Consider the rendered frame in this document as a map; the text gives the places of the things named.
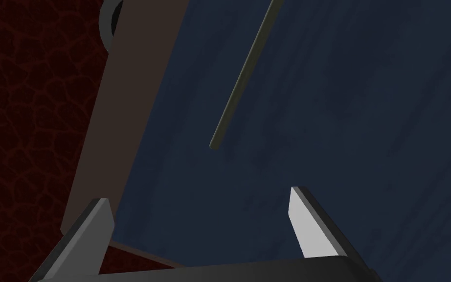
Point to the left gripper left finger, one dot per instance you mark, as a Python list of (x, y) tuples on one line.
[(88, 239)]

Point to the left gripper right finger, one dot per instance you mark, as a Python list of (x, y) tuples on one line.
[(316, 231)]

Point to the dark blue cupboard door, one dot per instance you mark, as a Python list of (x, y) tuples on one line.
[(327, 117)]

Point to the grey round knob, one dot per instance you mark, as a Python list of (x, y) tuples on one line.
[(110, 21)]

